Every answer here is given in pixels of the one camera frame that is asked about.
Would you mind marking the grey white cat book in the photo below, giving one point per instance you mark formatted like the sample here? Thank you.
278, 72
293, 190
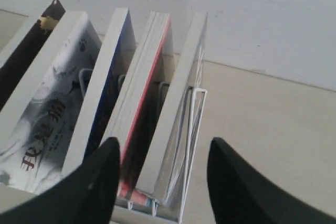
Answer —
38, 119

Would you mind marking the black cover book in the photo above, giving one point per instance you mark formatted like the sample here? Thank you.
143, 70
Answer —
23, 47

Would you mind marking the red teal spine book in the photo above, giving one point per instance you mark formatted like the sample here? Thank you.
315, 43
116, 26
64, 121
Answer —
126, 118

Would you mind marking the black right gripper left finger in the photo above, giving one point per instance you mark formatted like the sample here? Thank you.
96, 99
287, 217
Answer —
87, 195

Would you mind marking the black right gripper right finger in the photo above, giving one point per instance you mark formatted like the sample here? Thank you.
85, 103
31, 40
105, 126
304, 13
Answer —
240, 194

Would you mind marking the white wire book rack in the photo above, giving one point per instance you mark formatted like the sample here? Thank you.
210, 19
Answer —
149, 121

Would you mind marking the blue spine book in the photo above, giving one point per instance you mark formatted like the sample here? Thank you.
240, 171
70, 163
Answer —
113, 61

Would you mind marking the dark grey spine book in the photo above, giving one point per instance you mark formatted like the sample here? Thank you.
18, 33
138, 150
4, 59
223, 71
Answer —
168, 160

